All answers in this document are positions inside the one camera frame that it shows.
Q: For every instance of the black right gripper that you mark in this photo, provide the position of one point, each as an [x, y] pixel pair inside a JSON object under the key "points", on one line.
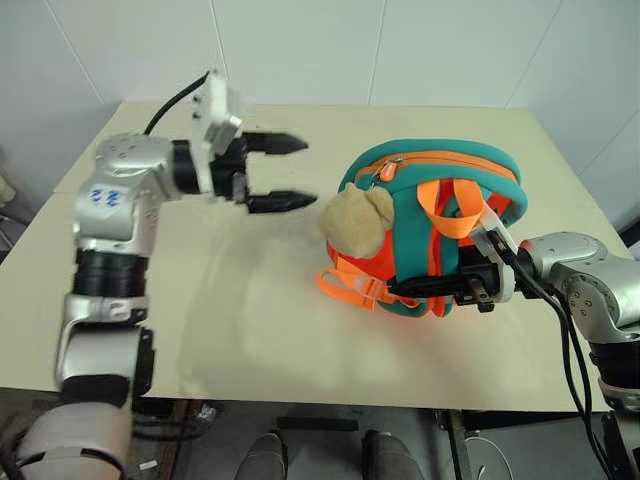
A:
{"points": [[480, 277]]}

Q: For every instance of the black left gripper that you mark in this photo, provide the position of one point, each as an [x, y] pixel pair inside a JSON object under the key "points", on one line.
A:
{"points": [[227, 172]]}

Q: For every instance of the orange and teal backpack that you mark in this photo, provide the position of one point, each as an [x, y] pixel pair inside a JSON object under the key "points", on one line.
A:
{"points": [[450, 165]]}

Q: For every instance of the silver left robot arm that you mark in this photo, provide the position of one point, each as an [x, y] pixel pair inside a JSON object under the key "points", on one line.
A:
{"points": [[115, 200]]}

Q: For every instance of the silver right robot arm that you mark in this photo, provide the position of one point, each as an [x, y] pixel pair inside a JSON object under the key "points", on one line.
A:
{"points": [[575, 260]]}

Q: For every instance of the dark grey rounded shape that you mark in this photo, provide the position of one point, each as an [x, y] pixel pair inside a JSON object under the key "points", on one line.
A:
{"points": [[387, 457], [262, 457]]}

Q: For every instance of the black flat bar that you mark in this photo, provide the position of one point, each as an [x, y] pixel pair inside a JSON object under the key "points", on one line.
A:
{"points": [[317, 424]]}

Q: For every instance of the white round object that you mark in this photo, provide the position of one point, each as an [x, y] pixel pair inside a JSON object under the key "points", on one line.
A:
{"points": [[487, 457]]}

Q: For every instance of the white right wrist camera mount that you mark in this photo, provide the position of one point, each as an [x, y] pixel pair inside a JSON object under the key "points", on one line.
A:
{"points": [[492, 222]]}

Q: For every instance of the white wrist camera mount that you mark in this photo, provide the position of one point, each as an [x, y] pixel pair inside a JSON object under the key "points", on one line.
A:
{"points": [[492, 222], [215, 105]]}

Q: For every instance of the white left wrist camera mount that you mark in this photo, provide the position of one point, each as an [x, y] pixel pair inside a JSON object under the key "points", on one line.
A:
{"points": [[215, 105]]}

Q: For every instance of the black metal table frame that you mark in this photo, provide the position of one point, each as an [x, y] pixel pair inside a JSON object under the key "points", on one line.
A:
{"points": [[456, 445]]}

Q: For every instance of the dark object at wall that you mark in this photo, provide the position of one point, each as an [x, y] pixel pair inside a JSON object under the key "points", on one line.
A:
{"points": [[631, 225]]}

